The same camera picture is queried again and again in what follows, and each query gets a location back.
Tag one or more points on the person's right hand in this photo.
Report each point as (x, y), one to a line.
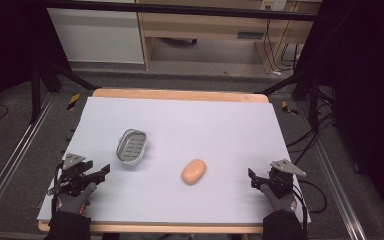
(281, 204)

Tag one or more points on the black curtain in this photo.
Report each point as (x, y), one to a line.
(6, 50)
(366, 100)

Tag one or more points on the white cabinet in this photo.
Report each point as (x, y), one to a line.
(96, 36)

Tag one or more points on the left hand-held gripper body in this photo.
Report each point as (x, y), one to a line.
(73, 173)

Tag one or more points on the metal floor rail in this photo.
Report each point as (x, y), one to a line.
(336, 186)
(16, 156)

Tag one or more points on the yellow black floor tape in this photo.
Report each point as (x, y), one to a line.
(288, 108)
(73, 101)

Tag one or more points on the white power strip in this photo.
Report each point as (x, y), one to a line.
(274, 4)

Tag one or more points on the white table mat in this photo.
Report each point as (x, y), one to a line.
(213, 133)

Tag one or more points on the wooden table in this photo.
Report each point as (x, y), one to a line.
(180, 95)

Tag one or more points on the person's left hand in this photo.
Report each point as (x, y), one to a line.
(75, 202)

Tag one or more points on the black frame bar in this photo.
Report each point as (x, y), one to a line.
(180, 9)

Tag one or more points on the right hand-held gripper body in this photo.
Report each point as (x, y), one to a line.
(281, 181)

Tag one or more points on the black metal stand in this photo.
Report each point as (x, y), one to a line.
(310, 86)
(36, 93)

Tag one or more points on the orange soap bar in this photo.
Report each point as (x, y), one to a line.
(193, 171)

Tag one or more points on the wooden desk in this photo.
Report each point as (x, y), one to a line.
(206, 23)

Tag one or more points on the metal soap dish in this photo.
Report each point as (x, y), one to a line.
(132, 146)

